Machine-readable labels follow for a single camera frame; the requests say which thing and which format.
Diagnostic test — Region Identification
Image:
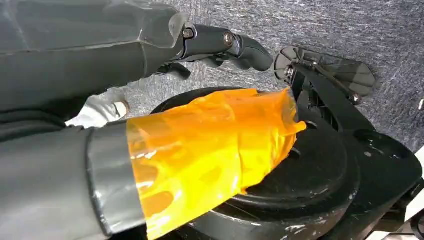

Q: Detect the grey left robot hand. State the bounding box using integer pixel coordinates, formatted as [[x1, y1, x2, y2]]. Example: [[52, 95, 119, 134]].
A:
[[0, 0, 308, 240]]

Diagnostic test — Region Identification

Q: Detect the black robot foot plate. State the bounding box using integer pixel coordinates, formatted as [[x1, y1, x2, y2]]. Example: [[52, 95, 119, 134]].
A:
[[273, 45, 378, 106]]

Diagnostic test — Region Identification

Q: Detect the black round weight disc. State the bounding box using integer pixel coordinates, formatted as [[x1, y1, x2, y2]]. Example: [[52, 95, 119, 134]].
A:
[[150, 86, 363, 240]]

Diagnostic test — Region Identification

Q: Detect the person's white shoe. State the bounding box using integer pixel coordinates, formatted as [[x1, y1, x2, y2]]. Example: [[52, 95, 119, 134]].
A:
[[65, 94, 131, 129]]

